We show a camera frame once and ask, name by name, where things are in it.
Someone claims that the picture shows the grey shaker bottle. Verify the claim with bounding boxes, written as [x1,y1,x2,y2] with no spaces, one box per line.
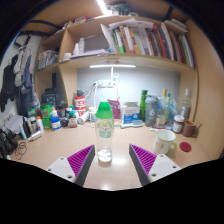
[144,94,159,128]

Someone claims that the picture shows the white and blue box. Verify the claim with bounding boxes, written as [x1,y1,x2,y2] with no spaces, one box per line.
[122,101,141,125]

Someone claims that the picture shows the small white blue-labelled bottle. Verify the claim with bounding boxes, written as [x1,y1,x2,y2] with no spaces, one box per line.
[88,106,98,123]

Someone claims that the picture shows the brown mug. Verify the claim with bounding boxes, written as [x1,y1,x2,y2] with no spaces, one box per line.
[182,119,203,138]

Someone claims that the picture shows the dark bottle with green cap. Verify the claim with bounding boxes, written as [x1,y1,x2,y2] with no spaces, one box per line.
[68,110,78,129]

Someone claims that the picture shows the brown jar with white lid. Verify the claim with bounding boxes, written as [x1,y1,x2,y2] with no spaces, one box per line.
[172,114,186,134]

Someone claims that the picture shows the black bag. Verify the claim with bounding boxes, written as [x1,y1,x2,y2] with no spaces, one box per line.
[0,128,19,159]

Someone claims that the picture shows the wooden shelf unit with books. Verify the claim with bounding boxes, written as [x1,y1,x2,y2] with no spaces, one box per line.
[34,4,198,103]

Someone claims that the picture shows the green jar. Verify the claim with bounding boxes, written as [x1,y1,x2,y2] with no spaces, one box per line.
[40,104,53,130]

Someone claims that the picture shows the light blue hairbrush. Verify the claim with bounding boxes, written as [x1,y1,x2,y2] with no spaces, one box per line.
[119,120,144,129]

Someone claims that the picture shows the pink pouch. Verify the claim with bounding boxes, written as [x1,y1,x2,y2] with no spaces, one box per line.
[107,99,122,120]

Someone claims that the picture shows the slim green-capped bottle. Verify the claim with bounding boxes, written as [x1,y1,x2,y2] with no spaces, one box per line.
[165,92,172,114]

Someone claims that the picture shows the white power strip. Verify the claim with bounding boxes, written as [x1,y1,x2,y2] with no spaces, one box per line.
[96,79,116,88]

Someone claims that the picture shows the white bottle with blue label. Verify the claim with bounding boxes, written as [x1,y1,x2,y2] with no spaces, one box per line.
[49,107,63,132]

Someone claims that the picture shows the black appliance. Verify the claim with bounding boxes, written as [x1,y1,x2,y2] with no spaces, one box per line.
[41,73,68,108]

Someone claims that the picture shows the clear glass bottle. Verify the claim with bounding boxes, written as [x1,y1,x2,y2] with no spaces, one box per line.
[179,88,193,121]

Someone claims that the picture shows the ceiling light tube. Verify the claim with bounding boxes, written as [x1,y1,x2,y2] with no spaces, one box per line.
[96,0,113,16]

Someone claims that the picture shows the green drink bottle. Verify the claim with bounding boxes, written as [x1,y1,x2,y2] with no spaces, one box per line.
[139,89,149,122]

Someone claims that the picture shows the white bottle with orange cap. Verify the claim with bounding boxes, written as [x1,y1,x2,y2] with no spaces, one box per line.
[35,115,45,134]

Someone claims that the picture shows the black cable coil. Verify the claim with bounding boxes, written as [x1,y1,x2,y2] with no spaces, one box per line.
[13,141,28,161]

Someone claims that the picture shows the hanging clothes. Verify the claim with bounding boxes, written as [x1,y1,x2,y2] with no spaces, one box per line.
[0,43,39,116]

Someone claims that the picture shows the clear bottle with green cap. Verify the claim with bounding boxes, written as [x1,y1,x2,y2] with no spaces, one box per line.
[94,101,115,164]

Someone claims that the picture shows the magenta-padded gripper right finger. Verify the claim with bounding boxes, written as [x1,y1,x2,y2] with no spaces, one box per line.
[128,143,183,188]

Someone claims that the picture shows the white plastic bottle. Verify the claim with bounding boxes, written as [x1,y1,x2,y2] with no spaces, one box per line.
[77,111,90,126]

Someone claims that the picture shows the clear plastic bag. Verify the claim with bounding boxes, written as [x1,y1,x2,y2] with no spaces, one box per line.
[155,97,179,127]

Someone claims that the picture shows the red and white tub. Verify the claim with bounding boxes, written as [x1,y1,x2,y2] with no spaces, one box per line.
[73,95,87,110]

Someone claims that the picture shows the white mug with green handle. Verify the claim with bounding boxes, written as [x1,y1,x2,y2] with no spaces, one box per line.
[152,129,178,156]

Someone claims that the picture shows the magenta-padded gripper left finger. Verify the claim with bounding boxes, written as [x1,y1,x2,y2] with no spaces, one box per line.
[45,144,96,188]

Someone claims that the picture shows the white LED light bar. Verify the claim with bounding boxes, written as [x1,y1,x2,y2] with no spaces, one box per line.
[89,63,137,69]

